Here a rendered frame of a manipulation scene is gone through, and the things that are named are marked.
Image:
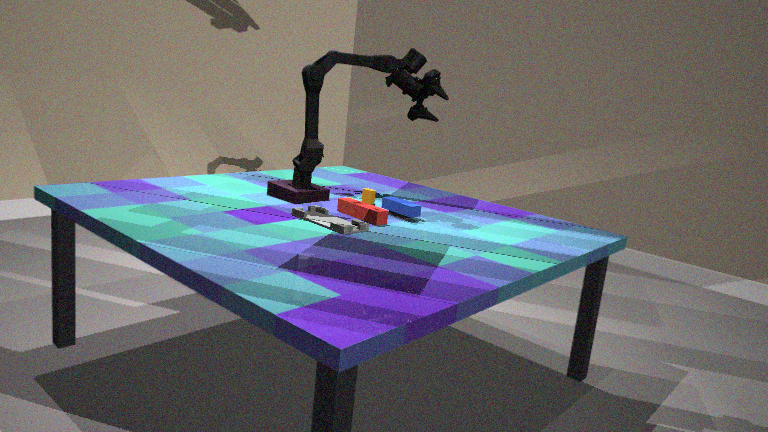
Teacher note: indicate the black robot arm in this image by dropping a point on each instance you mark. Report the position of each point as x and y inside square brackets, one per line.
[313, 76]

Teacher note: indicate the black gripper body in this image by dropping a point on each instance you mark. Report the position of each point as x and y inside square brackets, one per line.
[418, 90]

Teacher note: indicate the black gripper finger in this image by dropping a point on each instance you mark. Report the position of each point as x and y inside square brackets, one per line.
[425, 114]
[436, 88]

